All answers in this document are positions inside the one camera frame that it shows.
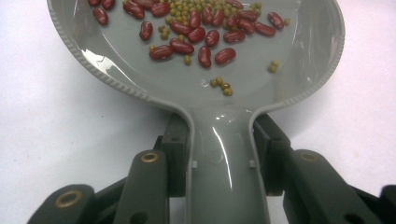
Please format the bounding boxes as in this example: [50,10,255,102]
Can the red kidney beans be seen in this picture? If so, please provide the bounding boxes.
[88,0,285,69]

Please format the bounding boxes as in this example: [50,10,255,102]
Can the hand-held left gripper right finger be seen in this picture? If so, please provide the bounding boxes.
[252,112,294,198]

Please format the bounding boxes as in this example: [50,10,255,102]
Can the white table cover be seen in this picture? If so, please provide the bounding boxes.
[0,0,396,224]

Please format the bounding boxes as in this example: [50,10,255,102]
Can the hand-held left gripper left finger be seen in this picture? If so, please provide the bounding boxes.
[154,112,191,199]

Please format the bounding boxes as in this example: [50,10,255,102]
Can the grey dustpan with orange edge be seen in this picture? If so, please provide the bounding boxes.
[46,0,347,224]

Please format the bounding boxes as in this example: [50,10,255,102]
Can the small green mung beans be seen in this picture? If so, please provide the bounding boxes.
[122,0,292,97]

